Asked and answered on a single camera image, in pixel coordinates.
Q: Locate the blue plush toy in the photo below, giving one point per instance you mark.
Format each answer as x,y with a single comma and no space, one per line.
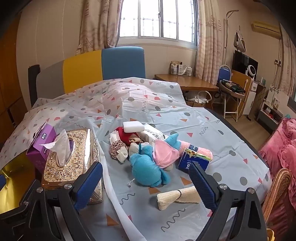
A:
143,169

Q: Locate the floral printed box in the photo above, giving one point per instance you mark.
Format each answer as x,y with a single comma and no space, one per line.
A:
277,97

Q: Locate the low media shelf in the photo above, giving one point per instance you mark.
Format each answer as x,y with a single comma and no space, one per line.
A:
269,114

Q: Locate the white wet wipes pack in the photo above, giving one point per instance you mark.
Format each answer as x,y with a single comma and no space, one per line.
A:
152,135

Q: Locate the white sponge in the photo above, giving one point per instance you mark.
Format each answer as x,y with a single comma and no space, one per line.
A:
133,127

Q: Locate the window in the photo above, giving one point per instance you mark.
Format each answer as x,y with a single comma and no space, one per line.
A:
157,18

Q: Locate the white tissue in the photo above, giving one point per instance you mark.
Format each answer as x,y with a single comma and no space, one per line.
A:
61,150

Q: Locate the carved wooden chair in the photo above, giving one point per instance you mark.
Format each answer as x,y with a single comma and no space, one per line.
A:
278,192

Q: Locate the red plush doll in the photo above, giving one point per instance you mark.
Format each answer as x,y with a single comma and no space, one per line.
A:
122,136

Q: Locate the gold embossed tissue box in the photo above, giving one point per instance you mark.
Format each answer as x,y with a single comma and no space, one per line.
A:
85,143

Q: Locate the air conditioner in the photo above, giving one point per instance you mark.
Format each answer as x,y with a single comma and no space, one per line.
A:
264,26

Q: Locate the black monitor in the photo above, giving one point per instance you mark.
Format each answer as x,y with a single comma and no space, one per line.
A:
241,60

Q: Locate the pink dishcloth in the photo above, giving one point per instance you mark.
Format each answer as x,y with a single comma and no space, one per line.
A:
185,146

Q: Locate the beige patterned curtain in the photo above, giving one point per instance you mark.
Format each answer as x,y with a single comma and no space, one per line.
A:
99,23
209,46

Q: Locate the black bed frame post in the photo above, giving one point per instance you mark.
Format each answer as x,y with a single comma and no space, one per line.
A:
33,85

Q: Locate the garment steamer on pole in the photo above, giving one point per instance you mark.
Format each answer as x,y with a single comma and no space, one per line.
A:
239,41

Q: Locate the grey yellow blue headboard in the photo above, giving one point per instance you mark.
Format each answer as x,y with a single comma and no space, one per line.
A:
81,69

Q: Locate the white cabinet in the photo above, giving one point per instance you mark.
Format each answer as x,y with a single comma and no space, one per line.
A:
251,97

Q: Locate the pink cloth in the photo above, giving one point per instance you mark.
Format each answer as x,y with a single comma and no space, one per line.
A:
164,153

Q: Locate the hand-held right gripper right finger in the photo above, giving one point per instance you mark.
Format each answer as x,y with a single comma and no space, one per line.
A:
203,187

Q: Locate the white fan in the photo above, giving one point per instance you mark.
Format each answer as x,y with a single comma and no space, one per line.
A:
251,70

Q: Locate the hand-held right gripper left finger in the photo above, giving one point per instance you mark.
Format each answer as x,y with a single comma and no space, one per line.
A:
89,185

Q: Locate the wooden wardrobe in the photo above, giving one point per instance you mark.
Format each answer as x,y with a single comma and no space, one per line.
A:
11,81

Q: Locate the patterned plastic tablecloth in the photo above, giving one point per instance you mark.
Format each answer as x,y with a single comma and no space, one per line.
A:
161,115

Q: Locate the white tote bag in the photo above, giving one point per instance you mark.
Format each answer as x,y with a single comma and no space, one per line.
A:
198,96

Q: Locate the clear desk organiser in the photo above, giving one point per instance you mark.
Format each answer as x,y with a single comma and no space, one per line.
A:
181,68

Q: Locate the beige rolled towel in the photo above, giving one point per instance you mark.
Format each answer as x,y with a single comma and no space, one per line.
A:
182,195

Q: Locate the blue tissue packet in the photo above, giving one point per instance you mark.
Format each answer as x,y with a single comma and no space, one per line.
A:
187,163

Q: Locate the pink ruffled blanket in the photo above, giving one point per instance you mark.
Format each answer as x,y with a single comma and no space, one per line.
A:
282,148

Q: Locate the blue folding chair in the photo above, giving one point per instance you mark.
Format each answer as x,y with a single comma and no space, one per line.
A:
223,73

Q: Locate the wooden desk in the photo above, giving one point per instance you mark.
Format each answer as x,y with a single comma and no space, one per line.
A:
185,82

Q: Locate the brown satin scrunchie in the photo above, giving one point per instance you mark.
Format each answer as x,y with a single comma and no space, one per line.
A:
114,148

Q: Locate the purple tissue box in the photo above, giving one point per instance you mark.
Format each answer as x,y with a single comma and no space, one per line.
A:
46,136

